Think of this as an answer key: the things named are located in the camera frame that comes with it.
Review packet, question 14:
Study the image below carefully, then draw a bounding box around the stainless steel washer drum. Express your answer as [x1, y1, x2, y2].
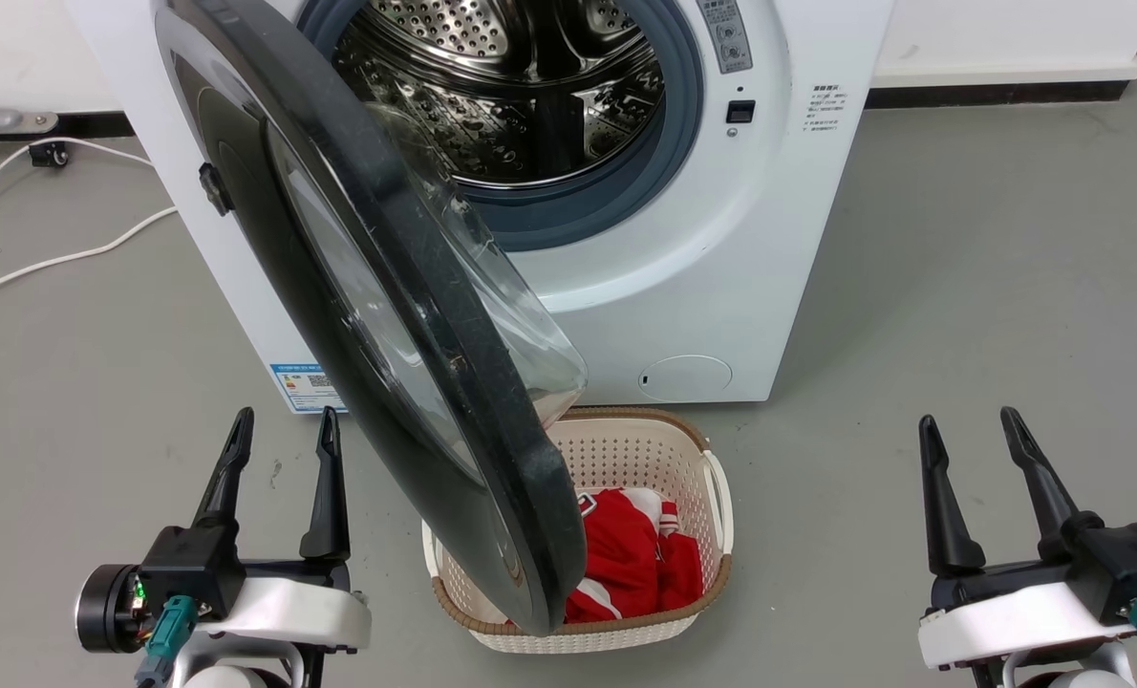
[332, 0, 667, 188]

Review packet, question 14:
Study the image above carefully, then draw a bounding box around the black round washing machine door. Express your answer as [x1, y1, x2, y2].
[153, 0, 590, 637]

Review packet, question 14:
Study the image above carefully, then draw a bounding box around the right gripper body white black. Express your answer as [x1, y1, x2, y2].
[918, 516, 1137, 671]

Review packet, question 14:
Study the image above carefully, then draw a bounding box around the white floor cable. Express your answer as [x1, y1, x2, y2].
[0, 205, 180, 304]
[0, 137, 156, 228]

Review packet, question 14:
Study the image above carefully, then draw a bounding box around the grey metal bar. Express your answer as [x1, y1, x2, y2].
[0, 106, 59, 138]

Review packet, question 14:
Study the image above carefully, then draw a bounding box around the white front-load washing machine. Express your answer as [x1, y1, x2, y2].
[62, 0, 899, 417]

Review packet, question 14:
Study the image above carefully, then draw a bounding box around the cream perforated laundry basket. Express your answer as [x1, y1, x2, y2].
[422, 406, 735, 655]

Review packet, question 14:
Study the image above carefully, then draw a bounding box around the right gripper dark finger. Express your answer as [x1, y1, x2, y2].
[918, 414, 987, 577]
[999, 406, 1105, 563]

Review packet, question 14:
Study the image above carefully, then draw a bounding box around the round white filter cover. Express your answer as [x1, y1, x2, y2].
[638, 355, 735, 403]

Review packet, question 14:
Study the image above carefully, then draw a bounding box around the blue energy label sticker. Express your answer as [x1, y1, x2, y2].
[269, 362, 349, 415]

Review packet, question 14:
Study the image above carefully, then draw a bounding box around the red and white garment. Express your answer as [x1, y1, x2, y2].
[506, 487, 705, 628]

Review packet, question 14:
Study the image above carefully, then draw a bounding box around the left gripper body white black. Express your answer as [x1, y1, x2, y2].
[75, 522, 373, 660]

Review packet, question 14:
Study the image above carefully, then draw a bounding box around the grey instruction sticker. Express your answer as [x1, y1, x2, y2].
[697, 0, 754, 75]

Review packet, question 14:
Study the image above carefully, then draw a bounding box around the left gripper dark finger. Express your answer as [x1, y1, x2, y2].
[299, 406, 352, 564]
[193, 407, 255, 529]

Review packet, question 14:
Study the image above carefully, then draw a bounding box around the grey rubber door gasket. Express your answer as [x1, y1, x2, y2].
[296, 0, 705, 253]

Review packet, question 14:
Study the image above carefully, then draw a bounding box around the white text warning sticker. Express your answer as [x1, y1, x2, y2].
[807, 82, 848, 133]

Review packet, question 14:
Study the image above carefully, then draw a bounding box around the left gripper cable teal plug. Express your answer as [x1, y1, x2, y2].
[134, 594, 199, 688]

